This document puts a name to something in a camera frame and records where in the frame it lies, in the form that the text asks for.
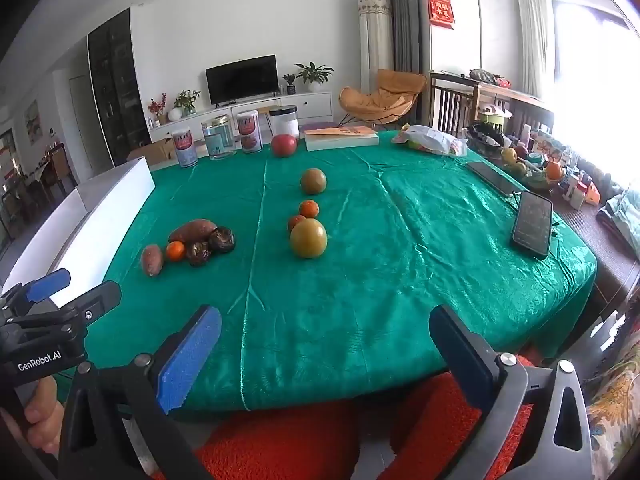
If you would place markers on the dark wrinkled passion fruit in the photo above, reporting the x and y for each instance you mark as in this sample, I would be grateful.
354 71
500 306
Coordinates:
199 253
221 239

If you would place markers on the black propped smartphone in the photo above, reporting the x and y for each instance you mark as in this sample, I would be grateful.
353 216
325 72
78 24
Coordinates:
532 222

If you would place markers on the large sweet potato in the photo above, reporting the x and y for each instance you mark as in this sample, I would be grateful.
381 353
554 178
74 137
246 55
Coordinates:
192 230

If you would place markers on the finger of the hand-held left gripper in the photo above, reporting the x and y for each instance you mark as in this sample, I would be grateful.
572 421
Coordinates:
47 285
95 305

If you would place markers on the white round vase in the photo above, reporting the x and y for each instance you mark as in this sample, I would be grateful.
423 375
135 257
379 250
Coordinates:
174 114

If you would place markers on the green tablecloth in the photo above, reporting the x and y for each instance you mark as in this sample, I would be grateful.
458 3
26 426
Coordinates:
375 260

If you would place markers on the dark wooden bench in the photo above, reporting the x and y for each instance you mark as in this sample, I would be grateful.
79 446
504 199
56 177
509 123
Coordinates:
452 100

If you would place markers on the orange lounge chair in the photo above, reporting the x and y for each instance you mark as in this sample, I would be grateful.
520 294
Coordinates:
385 95

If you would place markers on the green and white juicer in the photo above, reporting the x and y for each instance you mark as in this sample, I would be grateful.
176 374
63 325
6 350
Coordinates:
493 116

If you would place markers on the red flower bouquet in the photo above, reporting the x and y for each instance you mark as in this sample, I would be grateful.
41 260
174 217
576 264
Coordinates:
157 107

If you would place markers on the orange fruit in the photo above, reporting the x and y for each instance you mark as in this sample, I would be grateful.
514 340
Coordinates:
554 170

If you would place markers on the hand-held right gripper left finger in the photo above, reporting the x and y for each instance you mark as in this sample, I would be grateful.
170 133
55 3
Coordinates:
190 355

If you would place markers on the white television cabinet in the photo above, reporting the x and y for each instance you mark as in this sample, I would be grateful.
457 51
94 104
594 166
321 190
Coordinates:
315 105

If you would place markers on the red apple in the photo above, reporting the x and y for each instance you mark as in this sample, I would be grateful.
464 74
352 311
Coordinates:
283 145

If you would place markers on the white and red can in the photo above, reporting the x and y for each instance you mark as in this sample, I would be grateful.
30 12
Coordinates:
185 147

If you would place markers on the black glass display cabinet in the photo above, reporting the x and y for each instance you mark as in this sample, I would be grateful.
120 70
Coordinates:
117 90

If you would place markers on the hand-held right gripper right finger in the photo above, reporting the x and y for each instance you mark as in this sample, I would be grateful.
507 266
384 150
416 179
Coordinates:
455 355

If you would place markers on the covered tower air conditioner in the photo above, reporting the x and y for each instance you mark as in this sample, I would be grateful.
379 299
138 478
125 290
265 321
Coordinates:
375 40

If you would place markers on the black smartphone lying flat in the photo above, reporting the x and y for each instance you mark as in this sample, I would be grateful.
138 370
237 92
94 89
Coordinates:
495 178

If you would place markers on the round yellow-green pear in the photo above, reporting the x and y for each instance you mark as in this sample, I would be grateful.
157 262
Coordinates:
308 238

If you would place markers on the white flat box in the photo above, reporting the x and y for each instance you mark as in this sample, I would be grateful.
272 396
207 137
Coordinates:
341 139

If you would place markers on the small sweet potato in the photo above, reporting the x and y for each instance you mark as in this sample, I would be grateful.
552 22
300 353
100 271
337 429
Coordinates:
152 259

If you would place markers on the white plastic bag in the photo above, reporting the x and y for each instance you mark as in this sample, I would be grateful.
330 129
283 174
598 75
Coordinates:
430 139

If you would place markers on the large green potted plant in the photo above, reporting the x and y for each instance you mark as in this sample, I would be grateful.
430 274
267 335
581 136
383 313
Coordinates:
314 74

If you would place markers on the small dark orange tangerine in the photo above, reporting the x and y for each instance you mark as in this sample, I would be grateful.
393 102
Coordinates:
294 221

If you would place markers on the white cardboard box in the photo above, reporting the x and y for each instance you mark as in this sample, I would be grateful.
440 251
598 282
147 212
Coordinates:
100 240

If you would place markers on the clear jar black lid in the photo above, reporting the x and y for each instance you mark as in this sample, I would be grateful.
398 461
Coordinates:
284 121

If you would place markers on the clear teal label tin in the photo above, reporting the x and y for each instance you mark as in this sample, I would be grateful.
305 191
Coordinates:
218 137

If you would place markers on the black television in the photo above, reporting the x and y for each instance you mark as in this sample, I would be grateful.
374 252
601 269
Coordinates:
242 79

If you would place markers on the small dark potted plant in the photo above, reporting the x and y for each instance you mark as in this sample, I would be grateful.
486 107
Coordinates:
289 84

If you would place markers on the folded clothes pile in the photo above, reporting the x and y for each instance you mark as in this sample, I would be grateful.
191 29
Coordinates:
620 217

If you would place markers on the white sheer curtain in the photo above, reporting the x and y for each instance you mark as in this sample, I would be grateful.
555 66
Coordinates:
532 35

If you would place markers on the grey curtain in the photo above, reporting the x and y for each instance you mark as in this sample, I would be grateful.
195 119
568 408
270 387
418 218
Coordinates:
400 15

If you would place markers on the person's left hand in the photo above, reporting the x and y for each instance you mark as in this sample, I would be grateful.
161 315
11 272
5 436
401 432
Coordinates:
42 420

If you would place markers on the leafy green potted plant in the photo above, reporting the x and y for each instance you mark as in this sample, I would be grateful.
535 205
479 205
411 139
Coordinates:
186 101

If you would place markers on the red label can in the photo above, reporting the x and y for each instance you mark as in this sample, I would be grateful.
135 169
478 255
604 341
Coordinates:
249 131

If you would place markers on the round brown-green pear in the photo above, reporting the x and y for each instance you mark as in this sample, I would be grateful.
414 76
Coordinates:
313 181

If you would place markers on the framed wall painting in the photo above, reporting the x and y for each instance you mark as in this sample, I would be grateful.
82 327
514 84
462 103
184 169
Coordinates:
32 121

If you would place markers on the brown cardboard box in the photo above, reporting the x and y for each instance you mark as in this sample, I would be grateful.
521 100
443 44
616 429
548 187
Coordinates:
152 151

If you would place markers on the wooden dining chair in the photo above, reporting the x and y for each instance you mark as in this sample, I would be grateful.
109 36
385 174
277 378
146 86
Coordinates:
57 165

